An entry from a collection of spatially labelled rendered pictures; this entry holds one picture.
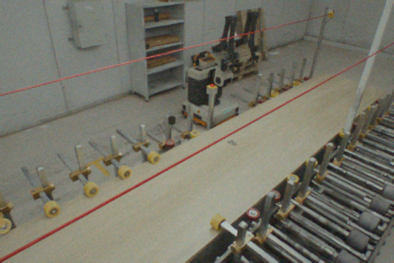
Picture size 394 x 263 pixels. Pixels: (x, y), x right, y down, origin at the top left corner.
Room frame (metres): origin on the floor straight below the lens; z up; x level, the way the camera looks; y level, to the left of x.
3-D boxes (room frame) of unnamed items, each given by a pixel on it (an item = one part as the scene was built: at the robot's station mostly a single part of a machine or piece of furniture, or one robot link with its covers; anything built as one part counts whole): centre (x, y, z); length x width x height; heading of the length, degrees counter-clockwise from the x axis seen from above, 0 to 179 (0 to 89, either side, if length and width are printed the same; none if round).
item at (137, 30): (4.99, 0.65, 0.78); 0.90 x 0.45 x 1.55; 135
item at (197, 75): (4.08, -0.19, 0.59); 0.55 x 0.34 x 0.83; 135
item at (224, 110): (4.01, -0.26, 0.16); 0.67 x 0.64 x 0.25; 45
